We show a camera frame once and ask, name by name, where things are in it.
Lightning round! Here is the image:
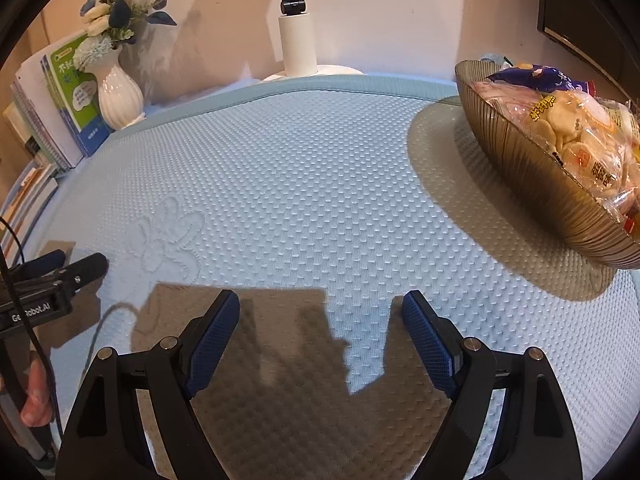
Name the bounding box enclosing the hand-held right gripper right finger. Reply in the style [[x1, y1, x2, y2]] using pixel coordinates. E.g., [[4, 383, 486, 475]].
[[401, 290, 583, 480]]

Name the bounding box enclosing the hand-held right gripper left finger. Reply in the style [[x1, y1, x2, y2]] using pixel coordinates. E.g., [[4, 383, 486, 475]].
[[55, 289, 241, 480]]

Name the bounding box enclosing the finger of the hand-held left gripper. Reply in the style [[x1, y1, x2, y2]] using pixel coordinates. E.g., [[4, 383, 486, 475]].
[[7, 249, 67, 281], [50, 252, 109, 293]]

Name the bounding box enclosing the cookie bag with yellow label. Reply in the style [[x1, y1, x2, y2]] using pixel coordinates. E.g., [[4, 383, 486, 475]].
[[530, 91, 640, 211]]

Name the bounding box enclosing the person's left hand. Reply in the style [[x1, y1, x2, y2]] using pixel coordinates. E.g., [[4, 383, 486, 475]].
[[19, 359, 55, 427]]

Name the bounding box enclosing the stack of flat books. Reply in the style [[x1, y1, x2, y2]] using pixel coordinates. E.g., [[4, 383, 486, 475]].
[[0, 105, 61, 266]]

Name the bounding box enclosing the row of upright books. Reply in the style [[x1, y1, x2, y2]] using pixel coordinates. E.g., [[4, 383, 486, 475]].
[[10, 52, 86, 171]]

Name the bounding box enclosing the green cover book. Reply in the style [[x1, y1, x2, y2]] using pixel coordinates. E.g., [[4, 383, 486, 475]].
[[39, 30, 116, 158]]

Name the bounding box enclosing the white ribbed vase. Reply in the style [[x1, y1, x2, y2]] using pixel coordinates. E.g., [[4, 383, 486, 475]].
[[95, 47, 146, 131]]

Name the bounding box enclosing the blue textured mat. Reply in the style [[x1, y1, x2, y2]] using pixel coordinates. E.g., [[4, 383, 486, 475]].
[[0, 74, 640, 480]]

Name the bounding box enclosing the artificial flower bouquet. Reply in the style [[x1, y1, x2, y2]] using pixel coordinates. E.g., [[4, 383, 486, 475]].
[[72, 0, 178, 73]]

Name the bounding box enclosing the blue purple snack packet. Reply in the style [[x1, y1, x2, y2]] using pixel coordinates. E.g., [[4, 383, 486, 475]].
[[487, 63, 596, 95]]

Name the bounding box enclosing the white plastic bag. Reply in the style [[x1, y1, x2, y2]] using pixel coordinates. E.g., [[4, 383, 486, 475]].
[[480, 51, 518, 68]]

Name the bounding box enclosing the white desk lamp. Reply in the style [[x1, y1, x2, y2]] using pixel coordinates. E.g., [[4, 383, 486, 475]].
[[260, 0, 366, 81]]

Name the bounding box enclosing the dark framed panel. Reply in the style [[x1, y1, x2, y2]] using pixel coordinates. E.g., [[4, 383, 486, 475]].
[[536, 0, 640, 106]]

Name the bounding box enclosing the black cable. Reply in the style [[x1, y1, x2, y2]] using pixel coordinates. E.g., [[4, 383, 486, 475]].
[[0, 217, 66, 441]]

